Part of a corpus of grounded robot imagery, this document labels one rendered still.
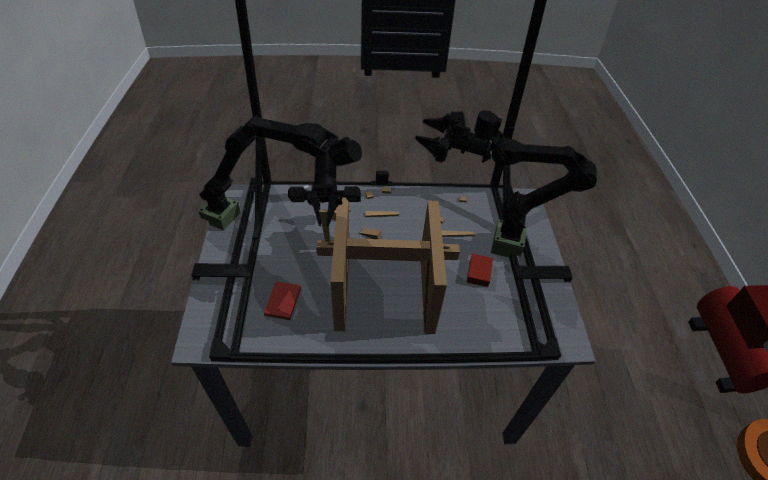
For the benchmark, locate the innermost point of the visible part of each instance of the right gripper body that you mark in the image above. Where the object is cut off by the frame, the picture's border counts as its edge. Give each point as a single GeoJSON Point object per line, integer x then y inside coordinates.
{"type": "Point", "coordinates": [325, 179]}

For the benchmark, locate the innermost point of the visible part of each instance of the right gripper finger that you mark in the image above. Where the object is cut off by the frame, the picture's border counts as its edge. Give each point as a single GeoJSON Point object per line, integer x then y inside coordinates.
{"type": "Point", "coordinates": [333, 201]}
{"type": "Point", "coordinates": [316, 206]}

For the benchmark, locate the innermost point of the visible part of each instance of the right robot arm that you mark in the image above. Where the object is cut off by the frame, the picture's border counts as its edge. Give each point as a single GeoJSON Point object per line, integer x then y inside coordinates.
{"type": "Point", "coordinates": [304, 137]}

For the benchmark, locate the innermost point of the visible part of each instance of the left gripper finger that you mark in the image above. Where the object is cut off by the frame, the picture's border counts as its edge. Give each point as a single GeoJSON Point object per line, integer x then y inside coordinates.
{"type": "Point", "coordinates": [428, 143]}
{"type": "Point", "coordinates": [437, 123]}

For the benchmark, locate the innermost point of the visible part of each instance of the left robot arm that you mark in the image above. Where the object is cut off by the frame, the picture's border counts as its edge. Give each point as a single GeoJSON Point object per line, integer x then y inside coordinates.
{"type": "Point", "coordinates": [583, 176]}

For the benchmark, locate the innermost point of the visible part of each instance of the dark brown wooden rail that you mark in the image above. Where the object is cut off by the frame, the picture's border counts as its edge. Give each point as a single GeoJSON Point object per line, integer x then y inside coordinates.
{"type": "Point", "coordinates": [381, 249]}

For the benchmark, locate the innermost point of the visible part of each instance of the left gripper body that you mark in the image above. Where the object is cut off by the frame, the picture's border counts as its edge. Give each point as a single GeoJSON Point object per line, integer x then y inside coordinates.
{"type": "Point", "coordinates": [461, 144]}

